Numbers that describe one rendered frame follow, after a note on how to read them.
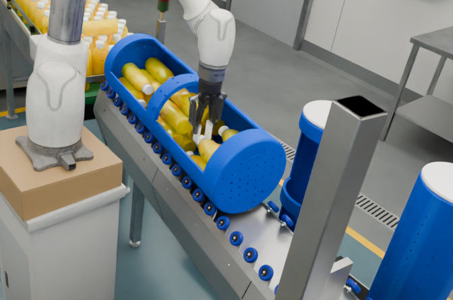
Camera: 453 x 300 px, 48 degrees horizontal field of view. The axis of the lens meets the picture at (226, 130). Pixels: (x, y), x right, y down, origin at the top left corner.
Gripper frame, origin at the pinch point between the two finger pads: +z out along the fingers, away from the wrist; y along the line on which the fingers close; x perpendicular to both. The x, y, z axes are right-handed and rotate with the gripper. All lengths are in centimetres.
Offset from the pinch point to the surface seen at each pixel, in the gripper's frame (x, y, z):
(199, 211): -13.1, -5.7, 21.9
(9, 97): 216, -15, 98
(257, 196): -22.0, 9.8, 13.7
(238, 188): -21.9, 1.3, 7.8
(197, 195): -9.8, -5.1, 17.7
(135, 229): 63, 11, 102
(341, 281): -62, 8, 12
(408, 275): -52, 70, 49
